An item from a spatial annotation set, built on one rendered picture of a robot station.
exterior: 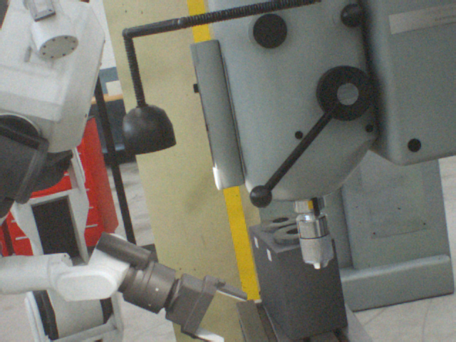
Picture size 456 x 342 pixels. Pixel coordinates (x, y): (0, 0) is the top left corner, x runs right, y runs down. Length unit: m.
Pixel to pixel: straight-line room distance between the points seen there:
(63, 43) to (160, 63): 1.56
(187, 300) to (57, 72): 0.47
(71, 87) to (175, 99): 1.50
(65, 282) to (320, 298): 0.49
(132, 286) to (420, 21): 0.69
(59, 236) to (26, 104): 0.49
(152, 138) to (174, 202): 1.85
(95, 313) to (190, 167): 1.23
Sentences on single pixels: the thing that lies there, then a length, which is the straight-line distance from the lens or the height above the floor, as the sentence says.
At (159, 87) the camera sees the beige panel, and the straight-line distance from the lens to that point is 2.78.
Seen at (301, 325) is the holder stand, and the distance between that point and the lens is 1.49.
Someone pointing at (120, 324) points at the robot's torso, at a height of 0.94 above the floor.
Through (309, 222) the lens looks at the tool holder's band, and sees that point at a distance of 1.09.
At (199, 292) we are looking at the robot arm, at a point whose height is 1.10.
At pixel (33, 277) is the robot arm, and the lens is 1.41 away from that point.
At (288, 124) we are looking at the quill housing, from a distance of 0.98.
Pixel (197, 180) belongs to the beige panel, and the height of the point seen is 0.99.
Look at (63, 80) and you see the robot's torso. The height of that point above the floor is 1.52.
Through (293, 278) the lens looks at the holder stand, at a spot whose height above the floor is 1.07.
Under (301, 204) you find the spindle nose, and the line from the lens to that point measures 1.09.
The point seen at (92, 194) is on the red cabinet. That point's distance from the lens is 5.65.
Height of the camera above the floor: 1.58
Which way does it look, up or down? 12 degrees down
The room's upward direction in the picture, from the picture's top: 11 degrees counter-clockwise
